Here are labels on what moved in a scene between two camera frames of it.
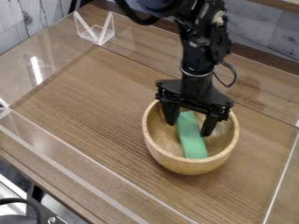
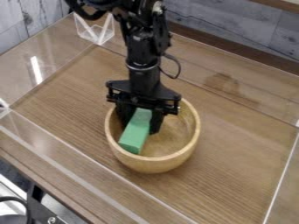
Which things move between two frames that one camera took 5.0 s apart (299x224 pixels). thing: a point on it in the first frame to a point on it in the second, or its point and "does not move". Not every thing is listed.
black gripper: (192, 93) to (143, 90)
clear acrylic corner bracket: (95, 33) does not move
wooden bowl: (163, 140) to (167, 148)
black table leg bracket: (50, 217) does not move
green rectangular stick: (191, 136) to (135, 136)
